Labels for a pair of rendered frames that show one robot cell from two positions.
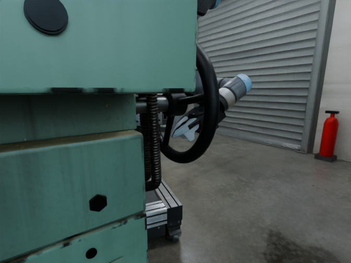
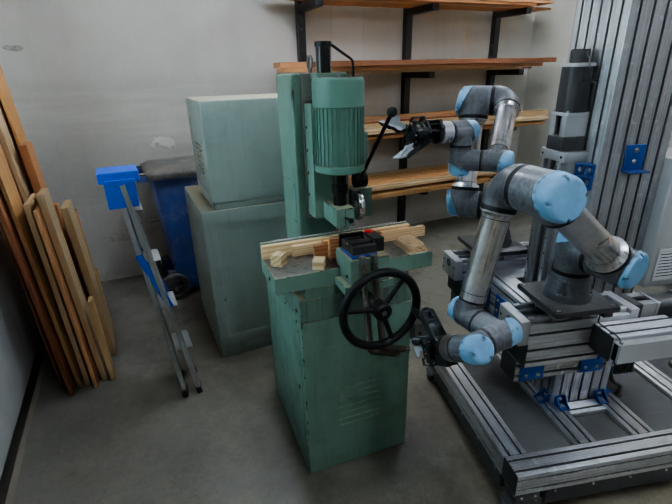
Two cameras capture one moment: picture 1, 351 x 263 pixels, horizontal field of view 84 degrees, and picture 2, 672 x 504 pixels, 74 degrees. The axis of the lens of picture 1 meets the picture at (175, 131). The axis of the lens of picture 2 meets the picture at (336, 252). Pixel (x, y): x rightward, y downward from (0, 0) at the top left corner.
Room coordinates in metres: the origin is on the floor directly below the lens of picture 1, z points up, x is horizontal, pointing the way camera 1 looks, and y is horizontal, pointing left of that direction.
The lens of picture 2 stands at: (0.61, -1.24, 1.53)
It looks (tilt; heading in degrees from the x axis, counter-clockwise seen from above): 22 degrees down; 103
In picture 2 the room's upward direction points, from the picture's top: 1 degrees counter-clockwise
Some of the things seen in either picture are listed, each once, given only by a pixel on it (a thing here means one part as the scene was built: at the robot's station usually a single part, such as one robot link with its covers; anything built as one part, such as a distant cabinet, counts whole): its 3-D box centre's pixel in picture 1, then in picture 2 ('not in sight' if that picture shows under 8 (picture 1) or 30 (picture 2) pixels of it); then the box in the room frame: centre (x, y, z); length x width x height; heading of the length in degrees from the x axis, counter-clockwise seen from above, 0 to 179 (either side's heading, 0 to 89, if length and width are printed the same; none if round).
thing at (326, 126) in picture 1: (329, 135); not in sight; (2.30, -1.87, 0.30); 0.19 x 0.18 x 0.60; 127
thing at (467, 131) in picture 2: not in sight; (461, 132); (0.70, 0.42, 1.31); 0.11 x 0.08 x 0.09; 33
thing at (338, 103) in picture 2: not in sight; (338, 125); (0.28, 0.29, 1.35); 0.18 x 0.18 x 0.31
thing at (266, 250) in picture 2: not in sight; (339, 240); (0.27, 0.31, 0.93); 0.60 x 0.02 x 0.05; 33
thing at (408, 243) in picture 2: not in sight; (410, 241); (0.54, 0.35, 0.92); 0.14 x 0.09 x 0.04; 123
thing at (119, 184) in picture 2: not in sight; (154, 288); (-0.67, 0.43, 0.58); 0.27 x 0.25 x 1.16; 39
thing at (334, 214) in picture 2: not in sight; (339, 214); (0.28, 0.31, 1.03); 0.14 x 0.07 x 0.09; 123
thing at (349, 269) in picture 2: not in sight; (361, 263); (0.39, 0.13, 0.92); 0.15 x 0.13 x 0.09; 33
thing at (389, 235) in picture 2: not in sight; (361, 240); (0.35, 0.33, 0.92); 0.55 x 0.02 x 0.04; 33
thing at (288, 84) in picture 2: not in sight; (313, 166); (0.12, 0.53, 1.16); 0.22 x 0.22 x 0.72; 33
